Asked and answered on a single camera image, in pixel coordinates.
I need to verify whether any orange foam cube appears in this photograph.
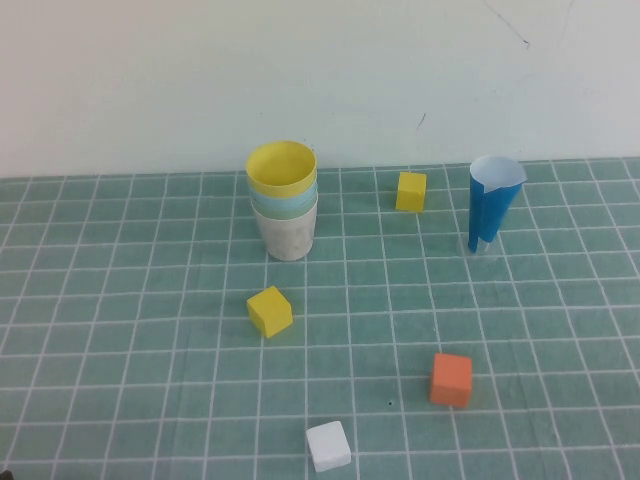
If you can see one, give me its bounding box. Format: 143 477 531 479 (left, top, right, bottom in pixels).
429 352 474 409

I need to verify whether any green grid table mat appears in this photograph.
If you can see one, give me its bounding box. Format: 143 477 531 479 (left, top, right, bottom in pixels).
0 157 640 480

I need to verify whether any green plastic cup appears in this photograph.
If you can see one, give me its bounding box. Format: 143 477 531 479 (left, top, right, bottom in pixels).
250 195 320 222

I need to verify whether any blue rolled paper cone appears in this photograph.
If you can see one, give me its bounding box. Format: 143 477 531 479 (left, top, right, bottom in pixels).
467 154 528 255

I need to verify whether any light blue plastic cup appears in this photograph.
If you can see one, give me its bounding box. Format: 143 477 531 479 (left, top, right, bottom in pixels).
247 183 320 212

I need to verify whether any yellow foam cube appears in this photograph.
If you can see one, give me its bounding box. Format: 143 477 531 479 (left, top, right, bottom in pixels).
395 171 429 213
245 285 295 340

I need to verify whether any yellow plastic cup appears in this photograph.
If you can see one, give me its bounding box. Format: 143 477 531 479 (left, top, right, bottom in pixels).
244 140 319 199

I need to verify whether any white foam cube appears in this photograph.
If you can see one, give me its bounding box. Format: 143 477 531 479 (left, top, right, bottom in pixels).
305 420 352 474

